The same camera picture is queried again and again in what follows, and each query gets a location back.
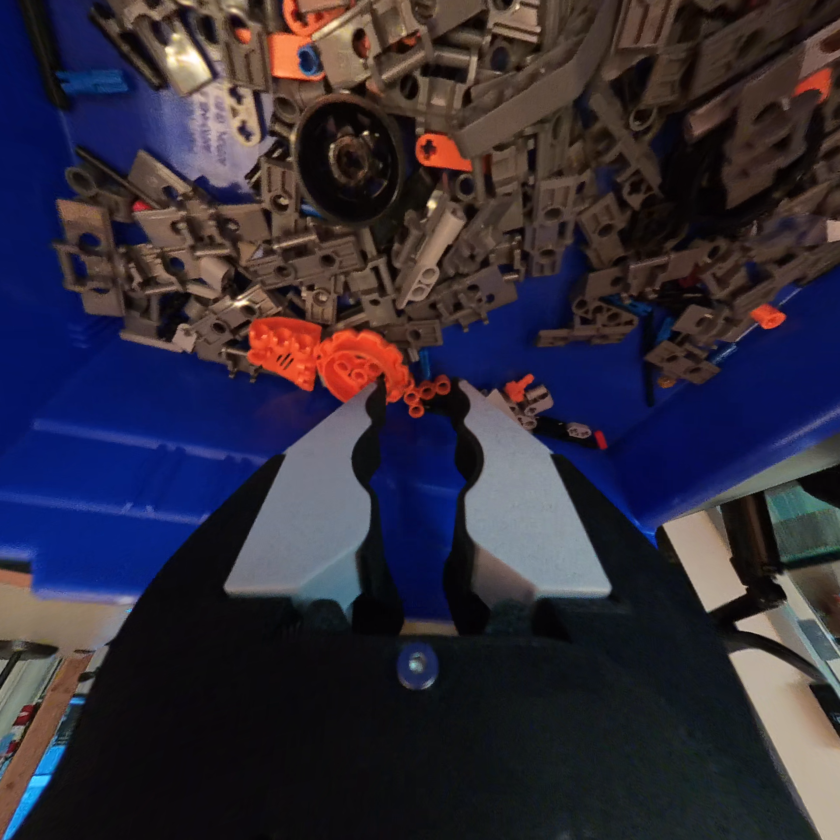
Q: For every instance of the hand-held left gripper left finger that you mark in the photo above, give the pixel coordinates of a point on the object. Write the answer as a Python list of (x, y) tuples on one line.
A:
[(302, 525)]

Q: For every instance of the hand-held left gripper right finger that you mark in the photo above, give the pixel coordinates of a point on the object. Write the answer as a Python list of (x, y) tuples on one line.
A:
[(538, 525)]

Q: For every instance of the small orange pin hub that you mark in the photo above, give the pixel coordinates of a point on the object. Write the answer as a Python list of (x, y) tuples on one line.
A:
[(426, 394)]

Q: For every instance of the blue plastic storage bin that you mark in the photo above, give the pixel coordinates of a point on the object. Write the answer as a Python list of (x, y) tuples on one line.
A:
[(98, 426)]

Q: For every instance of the pile of grey building pieces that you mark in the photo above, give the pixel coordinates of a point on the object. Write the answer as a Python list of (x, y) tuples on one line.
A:
[(525, 131)]

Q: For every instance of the orange sprocket wheel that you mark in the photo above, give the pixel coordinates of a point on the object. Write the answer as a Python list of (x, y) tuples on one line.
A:
[(348, 364)]

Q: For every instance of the orange wedge plate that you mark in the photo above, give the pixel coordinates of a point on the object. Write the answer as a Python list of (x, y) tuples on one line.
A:
[(282, 351)]

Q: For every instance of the black chair base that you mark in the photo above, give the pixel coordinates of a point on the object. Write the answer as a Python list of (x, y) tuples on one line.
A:
[(748, 544)]

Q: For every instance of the black round wheel hub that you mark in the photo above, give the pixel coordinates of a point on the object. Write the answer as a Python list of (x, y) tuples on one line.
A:
[(315, 151)]

